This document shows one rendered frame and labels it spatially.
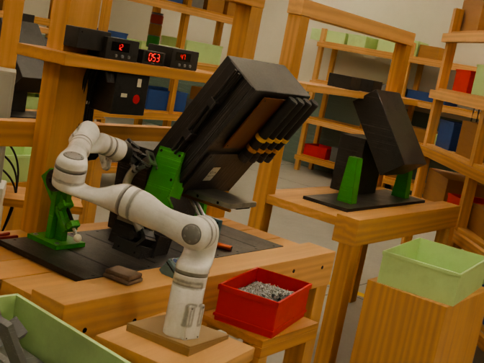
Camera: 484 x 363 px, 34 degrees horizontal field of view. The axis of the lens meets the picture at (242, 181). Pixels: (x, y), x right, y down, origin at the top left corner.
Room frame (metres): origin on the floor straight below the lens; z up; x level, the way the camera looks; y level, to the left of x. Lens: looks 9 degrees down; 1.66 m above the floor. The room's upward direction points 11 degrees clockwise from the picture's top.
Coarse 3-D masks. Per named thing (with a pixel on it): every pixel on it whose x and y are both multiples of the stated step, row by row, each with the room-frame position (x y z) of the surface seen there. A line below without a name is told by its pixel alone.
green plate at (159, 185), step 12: (156, 156) 2.75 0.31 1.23; (168, 156) 2.73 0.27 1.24; (180, 156) 2.70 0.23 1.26; (168, 168) 2.71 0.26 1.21; (180, 168) 2.69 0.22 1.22; (156, 180) 2.71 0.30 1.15; (168, 180) 2.69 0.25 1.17; (156, 192) 2.70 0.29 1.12; (168, 192) 2.67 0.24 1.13; (180, 192) 2.73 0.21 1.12
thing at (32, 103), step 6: (0, 0) 10.41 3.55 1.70; (0, 6) 10.39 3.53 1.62; (0, 12) 10.19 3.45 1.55; (36, 18) 10.73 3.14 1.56; (42, 18) 10.81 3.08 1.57; (48, 18) 11.49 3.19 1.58; (42, 24) 10.77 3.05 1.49; (48, 24) 10.85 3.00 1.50; (30, 96) 11.37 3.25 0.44; (36, 96) 11.42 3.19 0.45; (30, 102) 10.87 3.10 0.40; (36, 102) 10.96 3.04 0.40; (30, 108) 10.89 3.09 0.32; (36, 108) 10.97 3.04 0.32
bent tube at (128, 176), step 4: (148, 152) 2.74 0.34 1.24; (152, 152) 2.76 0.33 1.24; (148, 156) 2.72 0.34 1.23; (152, 156) 2.75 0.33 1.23; (144, 160) 2.73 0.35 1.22; (148, 160) 2.71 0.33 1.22; (152, 160) 2.75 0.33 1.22; (152, 164) 2.72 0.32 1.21; (156, 164) 2.73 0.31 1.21; (132, 168) 2.74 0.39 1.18; (128, 172) 2.75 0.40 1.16; (132, 172) 2.74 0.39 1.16; (136, 172) 2.75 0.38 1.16; (128, 176) 2.74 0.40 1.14; (132, 176) 2.75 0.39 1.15; (124, 180) 2.74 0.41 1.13; (128, 180) 2.74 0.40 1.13; (136, 224) 2.64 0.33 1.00; (136, 228) 2.64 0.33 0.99; (140, 228) 2.63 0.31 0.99; (136, 232) 2.64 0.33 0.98; (140, 232) 2.66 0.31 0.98
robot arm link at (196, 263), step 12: (204, 216) 2.07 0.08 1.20; (216, 228) 2.07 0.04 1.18; (216, 240) 2.07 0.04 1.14; (192, 252) 2.08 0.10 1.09; (204, 252) 2.07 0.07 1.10; (180, 264) 2.03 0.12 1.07; (192, 264) 2.03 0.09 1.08; (204, 264) 2.04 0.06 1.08; (192, 276) 2.01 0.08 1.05; (204, 276) 2.03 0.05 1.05
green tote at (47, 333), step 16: (0, 304) 1.83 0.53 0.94; (16, 304) 1.86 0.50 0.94; (32, 304) 1.82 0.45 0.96; (32, 320) 1.81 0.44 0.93; (48, 320) 1.77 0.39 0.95; (32, 336) 1.81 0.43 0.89; (48, 336) 1.77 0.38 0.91; (64, 336) 1.73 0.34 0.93; (80, 336) 1.69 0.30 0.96; (32, 352) 1.80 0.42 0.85; (48, 352) 1.76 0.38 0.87; (64, 352) 1.72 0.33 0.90; (80, 352) 1.69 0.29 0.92; (96, 352) 1.65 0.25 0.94; (112, 352) 1.63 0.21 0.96
